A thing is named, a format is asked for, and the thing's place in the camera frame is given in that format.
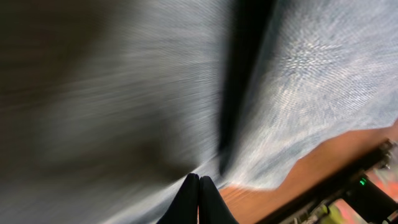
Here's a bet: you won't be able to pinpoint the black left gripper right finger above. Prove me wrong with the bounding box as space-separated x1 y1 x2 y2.
198 176 238 224

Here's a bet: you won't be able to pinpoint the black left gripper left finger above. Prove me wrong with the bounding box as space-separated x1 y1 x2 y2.
157 173 200 224

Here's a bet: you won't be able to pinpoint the light blue denim jeans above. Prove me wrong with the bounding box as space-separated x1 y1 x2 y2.
1 0 397 223

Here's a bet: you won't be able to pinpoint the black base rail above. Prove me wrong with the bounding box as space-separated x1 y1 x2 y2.
259 139 397 224

